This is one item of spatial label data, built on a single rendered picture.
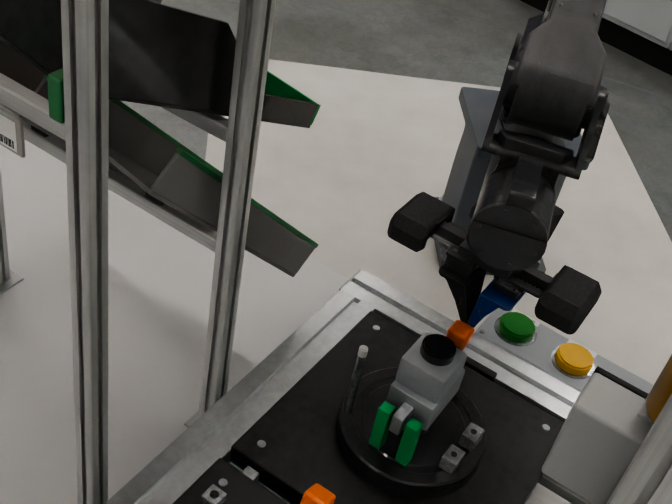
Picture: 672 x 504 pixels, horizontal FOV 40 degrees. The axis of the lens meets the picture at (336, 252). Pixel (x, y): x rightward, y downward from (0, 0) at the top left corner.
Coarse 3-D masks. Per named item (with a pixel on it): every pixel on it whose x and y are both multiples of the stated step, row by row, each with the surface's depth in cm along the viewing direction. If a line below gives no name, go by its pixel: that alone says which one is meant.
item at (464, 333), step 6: (456, 324) 84; (462, 324) 84; (450, 330) 84; (456, 330) 84; (462, 330) 84; (468, 330) 84; (474, 330) 84; (450, 336) 84; (456, 336) 84; (462, 336) 83; (468, 336) 83; (456, 342) 84; (462, 342) 83; (468, 342) 84; (462, 348) 84
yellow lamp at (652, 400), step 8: (664, 368) 53; (664, 376) 52; (656, 384) 53; (664, 384) 52; (656, 392) 53; (664, 392) 52; (648, 400) 54; (656, 400) 53; (664, 400) 52; (648, 408) 54; (656, 408) 53; (656, 416) 53
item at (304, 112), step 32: (0, 0) 65; (32, 0) 63; (128, 0) 61; (0, 32) 65; (32, 32) 63; (128, 32) 63; (160, 32) 65; (192, 32) 67; (224, 32) 69; (32, 64) 64; (128, 64) 64; (160, 64) 66; (192, 64) 69; (224, 64) 71; (128, 96) 66; (160, 96) 68; (192, 96) 71; (224, 96) 74; (288, 96) 86
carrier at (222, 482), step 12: (216, 468) 81; (228, 468) 81; (204, 480) 80; (216, 480) 80; (228, 480) 80; (240, 480) 80; (252, 480) 81; (192, 492) 79; (228, 492) 79; (240, 492) 79; (252, 492) 80; (264, 492) 80
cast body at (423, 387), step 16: (432, 336) 80; (416, 352) 79; (432, 352) 78; (448, 352) 79; (464, 352) 80; (400, 368) 79; (416, 368) 78; (432, 368) 78; (448, 368) 79; (400, 384) 80; (416, 384) 79; (432, 384) 78; (448, 384) 79; (400, 400) 80; (416, 400) 79; (432, 400) 79; (448, 400) 83; (400, 416) 79; (416, 416) 80; (432, 416) 80; (400, 432) 80
